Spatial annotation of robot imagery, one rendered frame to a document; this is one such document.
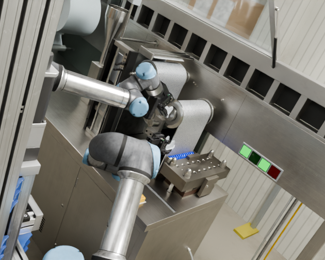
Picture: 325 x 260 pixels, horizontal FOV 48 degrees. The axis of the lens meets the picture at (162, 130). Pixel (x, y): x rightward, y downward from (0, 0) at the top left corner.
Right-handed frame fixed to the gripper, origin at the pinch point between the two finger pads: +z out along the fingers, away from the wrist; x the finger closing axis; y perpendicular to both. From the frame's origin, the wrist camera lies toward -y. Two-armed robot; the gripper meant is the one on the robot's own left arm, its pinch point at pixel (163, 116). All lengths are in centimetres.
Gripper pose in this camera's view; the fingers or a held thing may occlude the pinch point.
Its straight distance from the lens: 176.0
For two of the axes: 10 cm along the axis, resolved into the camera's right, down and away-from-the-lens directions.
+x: -6.6, -5.4, 5.3
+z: 2.8, 4.8, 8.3
